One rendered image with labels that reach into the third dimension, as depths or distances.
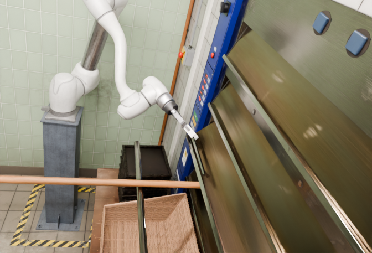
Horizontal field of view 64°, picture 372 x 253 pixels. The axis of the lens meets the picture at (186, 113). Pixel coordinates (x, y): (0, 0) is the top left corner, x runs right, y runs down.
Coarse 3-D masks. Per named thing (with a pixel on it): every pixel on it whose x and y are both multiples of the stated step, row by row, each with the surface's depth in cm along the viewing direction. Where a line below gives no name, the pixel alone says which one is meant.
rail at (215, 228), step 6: (192, 144) 152; (192, 150) 148; (192, 156) 145; (198, 168) 137; (198, 174) 134; (204, 186) 128; (204, 192) 126; (204, 198) 124; (210, 204) 121; (210, 210) 118; (210, 216) 116; (210, 222) 114; (216, 228) 111; (216, 234) 109; (216, 240) 108; (222, 246) 105; (222, 252) 104
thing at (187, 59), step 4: (184, 48) 196; (192, 48) 198; (184, 52) 193; (188, 52) 192; (192, 52) 193; (184, 56) 194; (188, 56) 194; (192, 56) 194; (184, 60) 195; (188, 60) 195; (192, 60) 196; (184, 64) 196; (188, 64) 197
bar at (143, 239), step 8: (136, 144) 155; (136, 152) 150; (136, 160) 146; (136, 168) 141; (136, 176) 137; (144, 216) 120; (144, 224) 116; (144, 232) 113; (144, 240) 110; (144, 248) 108
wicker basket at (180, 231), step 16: (112, 208) 174; (128, 208) 176; (144, 208) 179; (160, 208) 182; (176, 208) 181; (112, 224) 179; (128, 224) 181; (160, 224) 187; (176, 224) 175; (192, 224) 160; (112, 240) 170; (128, 240) 173; (160, 240) 177; (176, 240) 169; (192, 240) 155
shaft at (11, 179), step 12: (0, 180) 116; (12, 180) 117; (24, 180) 118; (36, 180) 119; (48, 180) 120; (60, 180) 121; (72, 180) 123; (84, 180) 124; (96, 180) 125; (108, 180) 127; (120, 180) 128; (132, 180) 129; (144, 180) 131; (156, 180) 133
